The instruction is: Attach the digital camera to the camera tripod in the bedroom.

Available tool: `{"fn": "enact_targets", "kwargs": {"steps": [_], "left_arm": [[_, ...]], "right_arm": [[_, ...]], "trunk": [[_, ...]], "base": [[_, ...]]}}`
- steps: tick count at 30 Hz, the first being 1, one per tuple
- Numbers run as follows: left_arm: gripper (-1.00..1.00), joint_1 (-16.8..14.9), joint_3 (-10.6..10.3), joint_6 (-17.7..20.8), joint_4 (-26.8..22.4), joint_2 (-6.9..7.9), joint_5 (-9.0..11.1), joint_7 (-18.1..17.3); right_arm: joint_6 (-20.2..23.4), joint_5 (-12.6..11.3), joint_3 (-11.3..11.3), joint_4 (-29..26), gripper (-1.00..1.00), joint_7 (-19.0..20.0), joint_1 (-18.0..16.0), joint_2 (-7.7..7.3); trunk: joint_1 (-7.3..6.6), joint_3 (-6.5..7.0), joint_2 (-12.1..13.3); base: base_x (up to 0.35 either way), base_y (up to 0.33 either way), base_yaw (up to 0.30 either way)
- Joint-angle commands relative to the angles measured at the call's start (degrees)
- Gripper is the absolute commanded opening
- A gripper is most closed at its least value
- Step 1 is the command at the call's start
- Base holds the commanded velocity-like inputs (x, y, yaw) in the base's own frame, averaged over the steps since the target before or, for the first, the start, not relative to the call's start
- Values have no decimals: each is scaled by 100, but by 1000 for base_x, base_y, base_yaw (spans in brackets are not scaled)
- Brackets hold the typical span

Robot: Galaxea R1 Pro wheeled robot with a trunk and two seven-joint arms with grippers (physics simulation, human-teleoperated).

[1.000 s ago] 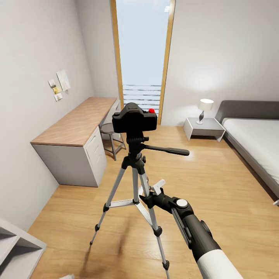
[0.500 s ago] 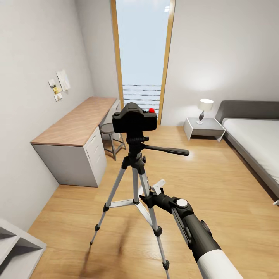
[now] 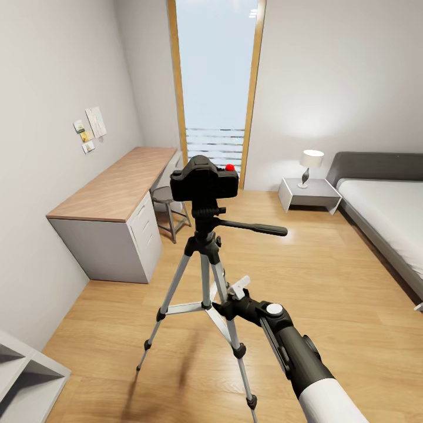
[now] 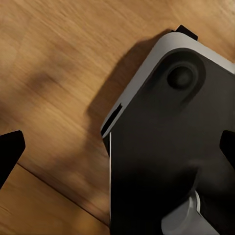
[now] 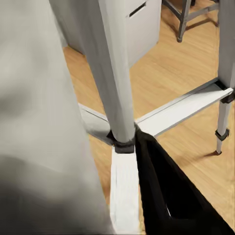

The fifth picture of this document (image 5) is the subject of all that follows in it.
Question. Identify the desk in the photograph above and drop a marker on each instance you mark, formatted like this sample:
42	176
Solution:
142	26

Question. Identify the camera tripod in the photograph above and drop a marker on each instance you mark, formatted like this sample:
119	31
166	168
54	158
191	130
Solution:
49	184

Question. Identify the taboret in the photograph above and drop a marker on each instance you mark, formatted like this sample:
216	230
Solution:
185	17

